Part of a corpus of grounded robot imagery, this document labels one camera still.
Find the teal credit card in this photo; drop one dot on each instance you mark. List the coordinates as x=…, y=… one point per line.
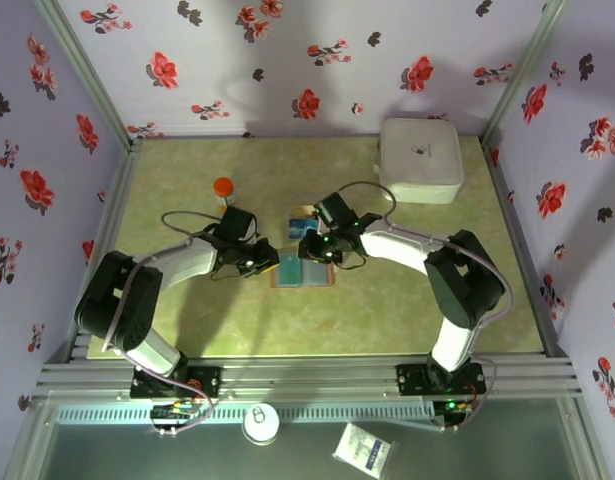
x=289, y=272

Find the orange capped small bottle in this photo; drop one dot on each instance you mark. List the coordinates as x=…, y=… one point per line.
x=223, y=187

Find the blue VIP credit card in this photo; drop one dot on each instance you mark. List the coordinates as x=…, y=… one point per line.
x=299, y=229

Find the brown leather card holder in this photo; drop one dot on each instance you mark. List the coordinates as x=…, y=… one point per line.
x=317, y=275

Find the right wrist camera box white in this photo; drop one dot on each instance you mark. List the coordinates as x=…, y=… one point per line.
x=317, y=222

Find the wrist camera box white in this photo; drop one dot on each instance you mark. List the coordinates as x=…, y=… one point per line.
x=317, y=222
x=255, y=232

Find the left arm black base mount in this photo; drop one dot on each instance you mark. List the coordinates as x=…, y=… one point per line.
x=207, y=381

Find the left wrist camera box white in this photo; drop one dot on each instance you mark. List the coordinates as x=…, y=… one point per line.
x=255, y=232

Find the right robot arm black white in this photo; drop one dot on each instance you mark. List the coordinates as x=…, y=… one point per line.
x=467, y=295

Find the clear acrylic card stand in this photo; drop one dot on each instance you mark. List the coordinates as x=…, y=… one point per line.
x=299, y=200

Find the white round tin lock print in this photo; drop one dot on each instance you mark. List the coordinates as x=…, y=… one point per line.
x=260, y=424

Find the aluminium rail by arm bases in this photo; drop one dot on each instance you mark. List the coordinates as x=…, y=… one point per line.
x=312, y=375

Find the white zipped pouch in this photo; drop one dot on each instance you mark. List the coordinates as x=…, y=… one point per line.
x=419, y=160

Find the aluminium side rail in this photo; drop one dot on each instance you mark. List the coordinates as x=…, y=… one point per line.
x=114, y=200
x=504, y=200

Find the white packet in plastic bag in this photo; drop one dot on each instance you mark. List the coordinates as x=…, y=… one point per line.
x=363, y=449

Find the perforated metal strip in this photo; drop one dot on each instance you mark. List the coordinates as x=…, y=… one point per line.
x=337, y=414

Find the aluminium corner post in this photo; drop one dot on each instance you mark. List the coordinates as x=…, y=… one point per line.
x=527, y=67
x=85, y=65

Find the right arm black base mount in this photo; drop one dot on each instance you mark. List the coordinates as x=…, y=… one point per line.
x=412, y=380

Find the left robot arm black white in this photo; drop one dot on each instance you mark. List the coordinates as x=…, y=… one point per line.
x=117, y=305

